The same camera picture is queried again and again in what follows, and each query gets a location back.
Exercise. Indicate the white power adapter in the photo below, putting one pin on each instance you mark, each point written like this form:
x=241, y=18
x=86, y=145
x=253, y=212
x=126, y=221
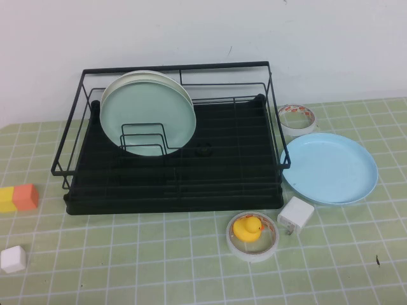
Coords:
x=295, y=213

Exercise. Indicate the mint green round plate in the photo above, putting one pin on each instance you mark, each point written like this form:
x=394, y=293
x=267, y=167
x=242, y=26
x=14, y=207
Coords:
x=143, y=108

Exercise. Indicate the white cube block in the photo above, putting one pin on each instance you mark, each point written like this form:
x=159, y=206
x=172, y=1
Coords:
x=12, y=259

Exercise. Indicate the large white tape roll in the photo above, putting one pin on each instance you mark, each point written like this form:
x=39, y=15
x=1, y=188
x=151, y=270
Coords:
x=251, y=256

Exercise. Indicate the black plastic drip tray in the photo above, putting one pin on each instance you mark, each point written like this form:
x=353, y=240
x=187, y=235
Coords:
x=159, y=208

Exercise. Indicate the small white tape roll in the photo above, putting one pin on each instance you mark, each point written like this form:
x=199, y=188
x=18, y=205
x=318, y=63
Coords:
x=297, y=131

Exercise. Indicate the yellow cube block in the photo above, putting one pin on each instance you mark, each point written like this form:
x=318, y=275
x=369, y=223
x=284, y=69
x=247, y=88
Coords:
x=6, y=200

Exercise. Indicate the light blue round plate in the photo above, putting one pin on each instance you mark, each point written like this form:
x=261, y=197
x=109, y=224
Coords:
x=327, y=168

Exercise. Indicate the yellow rubber duck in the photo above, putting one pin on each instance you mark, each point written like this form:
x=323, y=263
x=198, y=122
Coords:
x=246, y=232

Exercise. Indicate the green checked tablecloth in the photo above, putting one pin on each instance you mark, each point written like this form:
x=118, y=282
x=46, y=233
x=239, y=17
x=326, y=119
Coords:
x=159, y=270

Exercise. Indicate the cream round plate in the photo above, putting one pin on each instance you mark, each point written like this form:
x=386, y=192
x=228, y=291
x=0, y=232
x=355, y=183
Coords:
x=149, y=73

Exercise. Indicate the orange cube block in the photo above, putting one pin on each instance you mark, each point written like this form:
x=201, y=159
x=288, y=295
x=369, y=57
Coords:
x=27, y=197

